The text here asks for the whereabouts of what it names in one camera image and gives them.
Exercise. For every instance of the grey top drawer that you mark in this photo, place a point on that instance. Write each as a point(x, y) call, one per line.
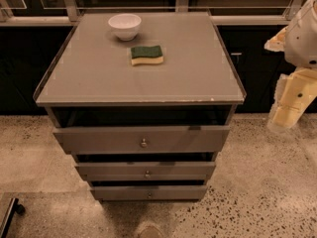
point(136, 140)

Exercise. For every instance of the grey middle drawer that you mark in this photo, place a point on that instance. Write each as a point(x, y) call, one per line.
point(146, 171)

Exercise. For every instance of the green yellow sponge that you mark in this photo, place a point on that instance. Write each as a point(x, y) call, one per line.
point(146, 55)

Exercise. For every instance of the grey drawer cabinet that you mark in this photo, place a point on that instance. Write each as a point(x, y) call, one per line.
point(92, 83)

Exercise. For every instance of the grey bottom drawer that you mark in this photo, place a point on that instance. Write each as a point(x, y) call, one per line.
point(161, 192)

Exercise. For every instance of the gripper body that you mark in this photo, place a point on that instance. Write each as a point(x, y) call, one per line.
point(302, 40)

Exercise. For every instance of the grey drawer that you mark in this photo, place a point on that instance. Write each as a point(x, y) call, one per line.
point(161, 192)
point(136, 140)
point(146, 171)

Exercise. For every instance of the white ceramic bowl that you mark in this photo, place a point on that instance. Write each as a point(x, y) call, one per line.
point(125, 26)

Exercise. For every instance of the black caster base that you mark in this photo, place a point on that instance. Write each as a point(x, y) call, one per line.
point(13, 207)

